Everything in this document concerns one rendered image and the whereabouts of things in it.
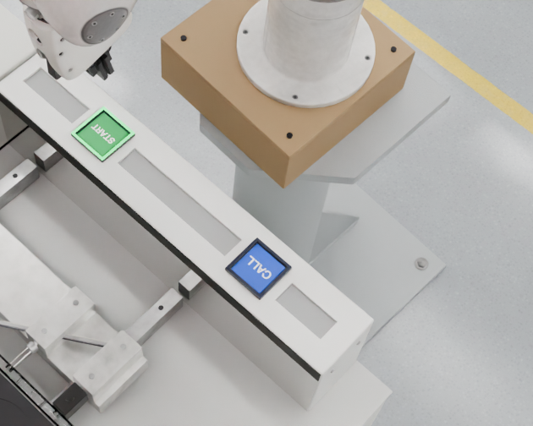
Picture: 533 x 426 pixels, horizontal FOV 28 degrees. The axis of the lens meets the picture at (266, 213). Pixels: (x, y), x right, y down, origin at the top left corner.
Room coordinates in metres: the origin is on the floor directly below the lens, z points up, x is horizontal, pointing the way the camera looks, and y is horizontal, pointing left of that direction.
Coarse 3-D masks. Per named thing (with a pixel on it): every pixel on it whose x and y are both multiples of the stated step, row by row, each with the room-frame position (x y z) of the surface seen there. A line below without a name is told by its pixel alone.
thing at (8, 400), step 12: (0, 384) 0.35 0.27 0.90; (0, 396) 0.33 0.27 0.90; (12, 396) 0.34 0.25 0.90; (24, 396) 0.34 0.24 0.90; (0, 408) 0.32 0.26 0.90; (12, 408) 0.32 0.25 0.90; (24, 408) 0.32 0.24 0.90; (0, 420) 0.31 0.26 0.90; (12, 420) 0.31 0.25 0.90; (24, 420) 0.31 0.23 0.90; (36, 420) 0.31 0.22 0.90; (48, 420) 0.32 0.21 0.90
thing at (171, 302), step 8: (168, 296) 0.51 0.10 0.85; (176, 296) 0.51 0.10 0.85; (160, 304) 0.50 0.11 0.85; (168, 304) 0.50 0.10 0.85; (176, 304) 0.50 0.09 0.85; (152, 312) 0.49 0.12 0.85; (160, 312) 0.49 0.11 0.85; (168, 312) 0.49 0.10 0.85; (176, 312) 0.50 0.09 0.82; (136, 320) 0.47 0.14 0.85; (144, 320) 0.47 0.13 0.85; (152, 320) 0.47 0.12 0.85; (160, 320) 0.48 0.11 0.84; (136, 328) 0.46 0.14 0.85; (144, 328) 0.46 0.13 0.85; (152, 328) 0.47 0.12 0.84; (136, 336) 0.45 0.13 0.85; (144, 336) 0.45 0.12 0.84
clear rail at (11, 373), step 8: (0, 360) 0.38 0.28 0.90; (0, 368) 0.37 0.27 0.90; (8, 368) 0.37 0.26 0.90; (8, 376) 0.36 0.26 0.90; (16, 376) 0.36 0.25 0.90; (16, 384) 0.35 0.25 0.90; (24, 384) 0.35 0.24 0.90; (24, 392) 0.34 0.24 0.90; (32, 400) 0.34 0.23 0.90; (40, 400) 0.34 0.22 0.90; (40, 408) 0.33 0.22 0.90; (48, 408) 0.33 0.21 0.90; (56, 408) 0.33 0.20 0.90; (48, 416) 0.32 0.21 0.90; (56, 416) 0.32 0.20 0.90; (56, 424) 0.31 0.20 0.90; (64, 424) 0.31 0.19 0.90; (72, 424) 0.32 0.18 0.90
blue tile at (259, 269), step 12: (252, 252) 0.54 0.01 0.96; (264, 252) 0.54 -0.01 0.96; (240, 264) 0.52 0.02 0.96; (252, 264) 0.52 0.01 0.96; (264, 264) 0.52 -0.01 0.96; (276, 264) 0.53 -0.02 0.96; (240, 276) 0.50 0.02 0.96; (252, 276) 0.50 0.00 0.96; (264, 276) 0.51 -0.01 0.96; (276, 276) 0.51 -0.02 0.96; (264, 288) 0.49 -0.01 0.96
